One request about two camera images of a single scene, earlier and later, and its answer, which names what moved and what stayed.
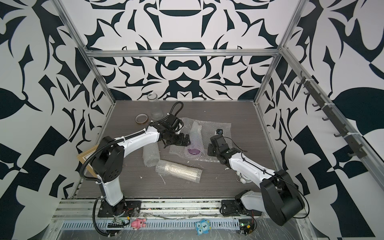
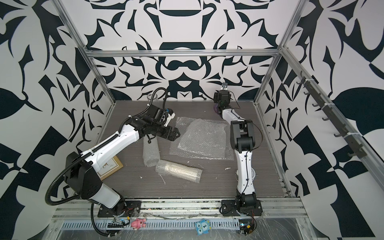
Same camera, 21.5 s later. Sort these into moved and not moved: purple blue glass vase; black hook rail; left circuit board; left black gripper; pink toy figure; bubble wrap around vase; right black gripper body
Moved: right black gripper body; purple blue glass vase; left black gripper
Not moved: pink toy figure; left circuit board; bubble wrap around vase; black hook rail
